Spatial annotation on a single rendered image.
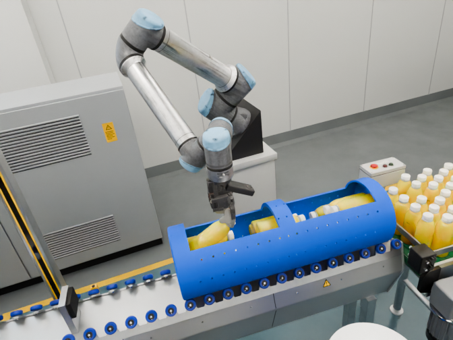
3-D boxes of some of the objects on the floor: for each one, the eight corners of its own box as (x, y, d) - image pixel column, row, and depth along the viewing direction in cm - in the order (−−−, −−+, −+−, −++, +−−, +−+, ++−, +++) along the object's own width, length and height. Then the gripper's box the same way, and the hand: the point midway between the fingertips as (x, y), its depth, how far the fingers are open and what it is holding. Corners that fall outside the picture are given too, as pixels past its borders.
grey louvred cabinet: (-90, 287, 299) (-215, 133, 228) (154, 214, 352) (116, 71, 280) (-122, 339, 254) (-288, 169, 182) (165, 247, 307) (123, 87, 235)
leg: (338, 346, 211) (344, 272, 180) (347, 343, 212) (354, 270, 181) (344, 355, 206) (350, 280, 175) (352, 352, 207) (361, 278, 176)
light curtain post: (102, 381, 209) (-35, 117, 125) (112, 378, 210) (-16, 113, 126) (101, 391, 204) (-41, 122, 120) (111, 388, 205) (-22, 119, 121)
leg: (351, 367, 199) (360, 293, 168) (360, 365, 200) (371, 290, 169) (357, 378, 194) (367, 302, 163) (367, 374, 195) (378, 299, 164)
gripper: (203, 172, 125) (210, 219, 135) (210, 188, 115) (218, 237, 126) (226, 167, 126) (232, 214, 137) (235, 183, 116) (240, 231, 127)
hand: (232, 220), depth 131 cm, fingers closed on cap, 4 cm apart
